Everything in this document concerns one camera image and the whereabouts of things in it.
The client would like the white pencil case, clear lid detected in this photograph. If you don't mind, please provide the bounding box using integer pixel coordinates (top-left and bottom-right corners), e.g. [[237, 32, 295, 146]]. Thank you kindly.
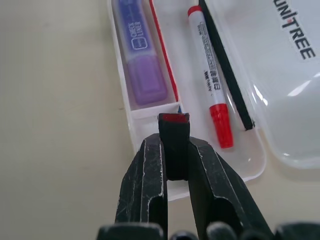
[[106, 0, 320, 202]]

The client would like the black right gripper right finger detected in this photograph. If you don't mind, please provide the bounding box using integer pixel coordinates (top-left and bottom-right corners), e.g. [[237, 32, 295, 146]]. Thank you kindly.
[[187, 136, 274, 237]]

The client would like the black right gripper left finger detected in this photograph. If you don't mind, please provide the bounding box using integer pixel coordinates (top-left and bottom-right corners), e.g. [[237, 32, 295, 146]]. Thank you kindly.
[[114, 133, 169, 226]]

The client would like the red whiteboard marker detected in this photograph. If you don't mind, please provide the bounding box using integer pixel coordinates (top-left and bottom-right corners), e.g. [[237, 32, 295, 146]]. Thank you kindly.
[[187, 5, 235, 150]]

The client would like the thin red stick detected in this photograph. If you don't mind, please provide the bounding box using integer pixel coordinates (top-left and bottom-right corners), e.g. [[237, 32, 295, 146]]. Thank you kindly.
[[148, 0, 182, 103]]

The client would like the purple highlighter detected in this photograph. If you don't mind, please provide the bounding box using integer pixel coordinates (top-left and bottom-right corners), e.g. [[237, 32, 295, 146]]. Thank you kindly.
[[111, 0, 168, 106]]

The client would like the black foam strip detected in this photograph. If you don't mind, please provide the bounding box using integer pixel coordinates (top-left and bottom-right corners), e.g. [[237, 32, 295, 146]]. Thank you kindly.
[[198, 0, 256, 132]]

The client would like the black red-topped marker cap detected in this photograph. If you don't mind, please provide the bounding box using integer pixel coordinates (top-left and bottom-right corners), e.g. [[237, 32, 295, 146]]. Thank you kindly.
[[157, 112, 191, 181]]

